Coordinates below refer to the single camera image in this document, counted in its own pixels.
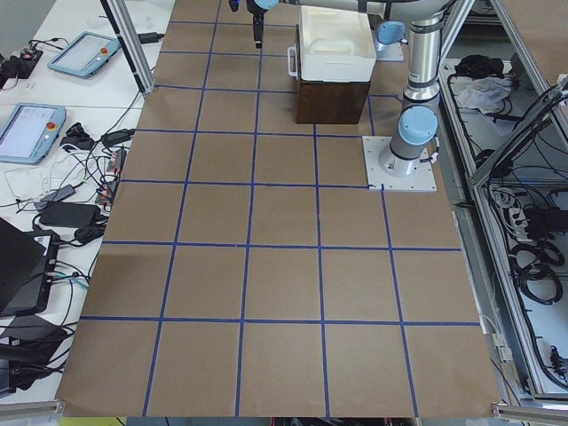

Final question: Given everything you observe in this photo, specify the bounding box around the wooden drawer with white handle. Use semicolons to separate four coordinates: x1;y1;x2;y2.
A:
287;45;299;80

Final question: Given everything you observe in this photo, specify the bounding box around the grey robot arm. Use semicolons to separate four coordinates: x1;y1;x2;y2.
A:
289;1;474;178

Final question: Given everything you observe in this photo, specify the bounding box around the white plastic tray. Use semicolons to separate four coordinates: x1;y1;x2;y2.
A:
298;6;376;83

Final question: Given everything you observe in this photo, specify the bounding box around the dark brown wooden cabinet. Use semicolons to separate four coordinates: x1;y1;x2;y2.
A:
296;79;371;124

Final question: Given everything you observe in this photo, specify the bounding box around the teach pendant far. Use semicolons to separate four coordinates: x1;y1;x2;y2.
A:
47;31;121;78

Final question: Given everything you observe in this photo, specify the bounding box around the teach pendant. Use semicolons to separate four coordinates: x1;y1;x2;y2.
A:
47;31;121;78
1;103;67;165

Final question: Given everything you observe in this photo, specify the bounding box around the teach pendant near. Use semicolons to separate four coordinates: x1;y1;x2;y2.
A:
1;103;67;165

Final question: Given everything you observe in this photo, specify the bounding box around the black power adapter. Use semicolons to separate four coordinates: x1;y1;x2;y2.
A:
39;201;100;228

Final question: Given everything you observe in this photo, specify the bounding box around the black laptop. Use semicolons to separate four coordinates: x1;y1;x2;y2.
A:
1;219;59;317

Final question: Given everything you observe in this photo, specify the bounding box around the aluminium frame post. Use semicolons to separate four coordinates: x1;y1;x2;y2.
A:
100;0;155;96

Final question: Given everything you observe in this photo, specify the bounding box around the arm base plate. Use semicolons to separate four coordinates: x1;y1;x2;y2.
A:
362;136;437;193

